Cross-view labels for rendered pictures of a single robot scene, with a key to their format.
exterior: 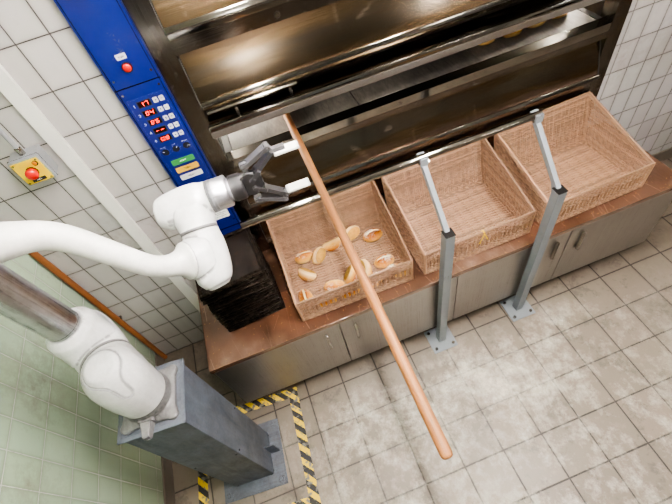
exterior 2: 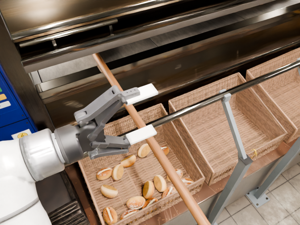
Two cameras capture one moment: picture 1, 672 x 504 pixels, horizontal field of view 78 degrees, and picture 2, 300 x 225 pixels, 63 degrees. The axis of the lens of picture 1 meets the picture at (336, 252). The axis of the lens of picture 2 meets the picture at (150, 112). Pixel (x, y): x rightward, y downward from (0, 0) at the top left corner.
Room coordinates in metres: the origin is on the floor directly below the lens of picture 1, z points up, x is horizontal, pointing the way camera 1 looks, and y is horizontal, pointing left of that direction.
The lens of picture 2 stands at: (0.57, 0.16, 1.90)
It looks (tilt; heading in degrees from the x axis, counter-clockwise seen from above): 49 degrees down; 338
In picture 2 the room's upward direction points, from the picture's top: straight up
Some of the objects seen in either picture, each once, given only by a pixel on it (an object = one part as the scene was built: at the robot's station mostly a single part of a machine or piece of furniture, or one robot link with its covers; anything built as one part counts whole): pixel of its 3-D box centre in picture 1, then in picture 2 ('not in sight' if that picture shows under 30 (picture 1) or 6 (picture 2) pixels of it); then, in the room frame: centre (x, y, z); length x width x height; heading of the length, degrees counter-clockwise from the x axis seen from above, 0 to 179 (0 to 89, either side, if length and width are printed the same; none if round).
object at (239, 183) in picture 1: (246, 183); (81, 139); (0.89, 0.19, 1.48); 0.09 x 0.07 x 0.08; 96
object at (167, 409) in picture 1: (146, 402); not in sight; (0.57, 0.70, 1.03); 0.22 x 0.18 x 0.06; 3
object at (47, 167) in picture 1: (33, 165); not in sight; (1.32, 0.92, 1.46); 0.10 x 0.07 x 0.10; 97
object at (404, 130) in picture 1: (426, 120); (205, 61); (1.54, -0.57, 1.02); 1.79 x 0.11 x 0.19; 97
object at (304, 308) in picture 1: (337, 245); (137, 165); (1.21, -0.02, 0.72); 0.56 x 0.49 x 0.28; 96
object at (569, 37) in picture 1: (423, 90); (207, 38); (1.56, -0.56, 1.16); 1.80 x 0.06 x 0.04; 97
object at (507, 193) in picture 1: (454, 201); (225, 124); (1.28, -0.61, 0.72); 0.56 x 0.49 x 0.28; 97
